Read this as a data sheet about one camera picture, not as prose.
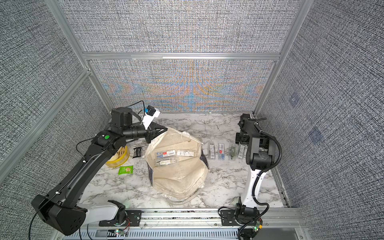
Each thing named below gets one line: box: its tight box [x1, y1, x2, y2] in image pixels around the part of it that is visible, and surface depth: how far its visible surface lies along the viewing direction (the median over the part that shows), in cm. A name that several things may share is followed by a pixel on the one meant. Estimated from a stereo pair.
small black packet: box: [132, 146, 142, 159], surface depth 97 cm
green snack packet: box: [118, 165, 134, 175], surface depth 90 cm
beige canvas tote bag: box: [144, 129, 210, 205], surface depth 76 cm
